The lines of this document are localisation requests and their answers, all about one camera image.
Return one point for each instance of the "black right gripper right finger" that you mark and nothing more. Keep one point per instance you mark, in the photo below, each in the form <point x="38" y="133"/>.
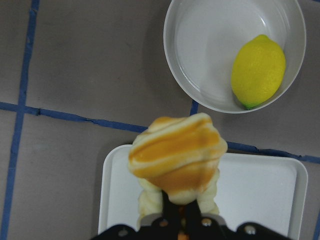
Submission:
<point x="193" y="219"/>

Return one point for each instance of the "white plate with lemon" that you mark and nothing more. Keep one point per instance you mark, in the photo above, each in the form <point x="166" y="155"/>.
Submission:
<point x="201" y="39"/>

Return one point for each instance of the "white rectangular tray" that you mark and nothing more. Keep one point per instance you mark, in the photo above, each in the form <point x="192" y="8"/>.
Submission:
<point x="268" y="190"/>

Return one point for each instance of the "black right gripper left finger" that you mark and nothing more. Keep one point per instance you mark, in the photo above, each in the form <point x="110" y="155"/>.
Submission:
<point x="171" y="223"/>

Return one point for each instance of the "yellow lemon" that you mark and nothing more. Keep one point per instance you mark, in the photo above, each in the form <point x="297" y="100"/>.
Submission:
<point x="258" y="71"/>

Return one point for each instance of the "orange striped bread roll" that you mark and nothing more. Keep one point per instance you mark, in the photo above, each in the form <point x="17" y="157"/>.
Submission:
<point x="179" y="157"/>

